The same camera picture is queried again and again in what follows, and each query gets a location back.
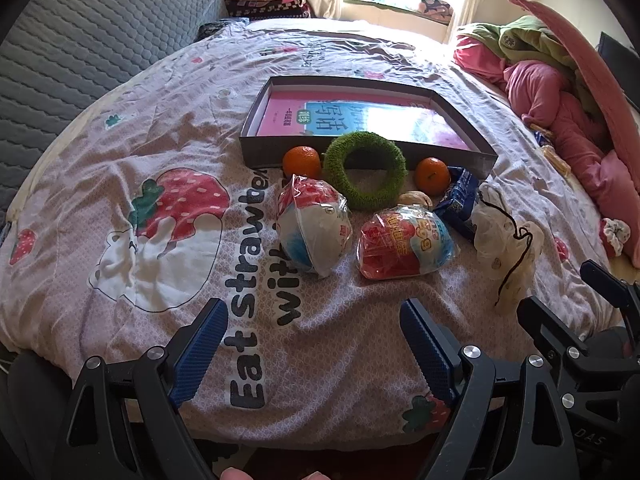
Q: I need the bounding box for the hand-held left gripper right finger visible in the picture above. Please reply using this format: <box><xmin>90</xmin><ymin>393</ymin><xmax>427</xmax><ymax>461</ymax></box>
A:
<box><xmin>398</xmin><ymin>298</ymin><xmax>581</xmax><ymax>480</ymax></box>

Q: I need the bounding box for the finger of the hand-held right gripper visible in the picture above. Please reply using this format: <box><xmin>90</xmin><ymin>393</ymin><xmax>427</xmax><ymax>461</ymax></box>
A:
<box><xmin>516</xmin><ymin>296</ymin><xmax>591</xmax><ymax>396</ymax></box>
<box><xmin>580</xmin><ymin>259</ymin><xmax>640</xmax><ymax>331</ymax></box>

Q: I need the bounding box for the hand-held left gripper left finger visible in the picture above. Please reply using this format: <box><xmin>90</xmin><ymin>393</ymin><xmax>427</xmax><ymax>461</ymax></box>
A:
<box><xmin>52</xmin><ymin>297</ymin><xmax>231</xmax><ymax>480</ymax></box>

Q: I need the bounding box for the red bowl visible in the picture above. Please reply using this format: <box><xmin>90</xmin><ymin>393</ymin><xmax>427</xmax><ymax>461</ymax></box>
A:
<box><xmin>356</xmin><ymin>204</ymin><xmax>457</xmax><ymax>281</ymax></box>

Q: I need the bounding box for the white drawstring pouch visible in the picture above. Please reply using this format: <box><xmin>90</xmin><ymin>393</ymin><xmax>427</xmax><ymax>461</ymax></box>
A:
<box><xmin>471</xmin><ymin>182</ymin><xmax>546</xmax><ymax>313</ymax></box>

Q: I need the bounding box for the beige walnut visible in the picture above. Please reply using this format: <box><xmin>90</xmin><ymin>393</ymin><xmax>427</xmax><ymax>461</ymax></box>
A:
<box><xmin>397</xmin><ymin>190</ymin><xmax>434</xmax><ymax>211</ymax></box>

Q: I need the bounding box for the white blue bowl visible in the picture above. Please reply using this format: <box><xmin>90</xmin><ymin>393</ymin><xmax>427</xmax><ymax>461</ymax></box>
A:
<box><xmin>276</xmin><ymin>174</ymin><xmax>351</xmax><ymax>279</ymax></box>

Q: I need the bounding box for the green fuzzy ring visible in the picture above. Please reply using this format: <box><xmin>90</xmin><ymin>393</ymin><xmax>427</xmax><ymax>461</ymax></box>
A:
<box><xmin>322</xmin><ymin>131</ymin><xmax>408</xmax><ymax>211</ymax></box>

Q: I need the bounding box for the shallow grey cardboard box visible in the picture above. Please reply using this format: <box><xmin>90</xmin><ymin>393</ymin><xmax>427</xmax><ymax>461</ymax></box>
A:
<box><xmin>239</xmin><ymin>76</ymin><xmax>499</xmax><ymax>181</ymax></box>

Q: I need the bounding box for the person's left hand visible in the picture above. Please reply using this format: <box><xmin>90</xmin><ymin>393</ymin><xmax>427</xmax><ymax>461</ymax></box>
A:
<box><xmin>220</xmin><ymin>466</ymin><xmax>328</xmax><ymax>480</ymax></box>

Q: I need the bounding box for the white red scrunchie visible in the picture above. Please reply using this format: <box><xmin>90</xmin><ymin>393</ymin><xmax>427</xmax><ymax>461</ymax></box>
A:
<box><xmin>600</xmin><ymin>217</ymin><xmax>632</xmax><ymax>258</ymax></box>

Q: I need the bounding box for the strawberry printed bedsheet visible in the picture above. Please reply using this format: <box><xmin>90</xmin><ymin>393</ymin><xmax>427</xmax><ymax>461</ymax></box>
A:
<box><xmin>0</xmin><ymin>20</ymin><xmax>621</xmax><ymax>448</ymax></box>

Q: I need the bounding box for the yellow snack packet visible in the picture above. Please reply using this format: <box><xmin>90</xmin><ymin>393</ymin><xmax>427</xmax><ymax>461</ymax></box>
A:
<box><xmin>540</xmin><ymin>145</ymin><xmax>573</xmax><ymax>178</ymax></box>

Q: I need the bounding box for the orange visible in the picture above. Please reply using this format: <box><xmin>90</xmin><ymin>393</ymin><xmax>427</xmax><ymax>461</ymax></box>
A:
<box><xmin>416</xmin><ymin>157</ymin><xmax>452</xmax><ymax>196</ymax></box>
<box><xmin>282</xmin><ymin>146</ymin><xmax>322</xmax><ymax>180</ymax></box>

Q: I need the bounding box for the pink duvet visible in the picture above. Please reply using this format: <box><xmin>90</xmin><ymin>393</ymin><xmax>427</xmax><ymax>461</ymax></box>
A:
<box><xmin>452</xmin><ymin>35</ymin><xmax>640</xmax><ymax>256</ymax></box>

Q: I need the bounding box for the salmon pink mat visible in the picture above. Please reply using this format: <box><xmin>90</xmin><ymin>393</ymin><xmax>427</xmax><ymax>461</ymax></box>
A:
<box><xmin>507</xmin><ymin>0</ymin><xmax>640</xmax><ymax>146</ymax></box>

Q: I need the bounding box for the black monitor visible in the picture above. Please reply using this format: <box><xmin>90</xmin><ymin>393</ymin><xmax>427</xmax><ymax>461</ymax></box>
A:
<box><xmin>597</xmin><ymin>31</ymin><xmax>640</xmax><ymax>111</ymax></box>

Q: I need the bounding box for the green blanket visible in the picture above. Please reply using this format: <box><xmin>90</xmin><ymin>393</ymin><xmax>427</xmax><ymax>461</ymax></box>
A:
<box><xmin>467</xmin><ymin>15</ymin><xmax>601</xmax><ymax>116</ymax></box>

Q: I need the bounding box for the patterned cloth bundle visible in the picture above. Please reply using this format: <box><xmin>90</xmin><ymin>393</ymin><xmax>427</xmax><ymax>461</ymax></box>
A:
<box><xmin>419</xmin><ymin>0</ymin><xmax>453</xmax><ymax>23</ymax></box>

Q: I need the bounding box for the grey quilted headboard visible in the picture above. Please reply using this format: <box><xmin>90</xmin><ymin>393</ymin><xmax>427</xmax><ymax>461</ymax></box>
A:
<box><xmin>0</xmin><ymin>0</ymin><xmax>228</xmax><ymax>221</ymax></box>

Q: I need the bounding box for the dark checkered folded blanket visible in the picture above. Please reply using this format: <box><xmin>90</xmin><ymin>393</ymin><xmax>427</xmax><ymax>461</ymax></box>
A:
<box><xmin>227</xmin><ymin>0</ymin><xmax>313</xmax><ymax>22</ymax></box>

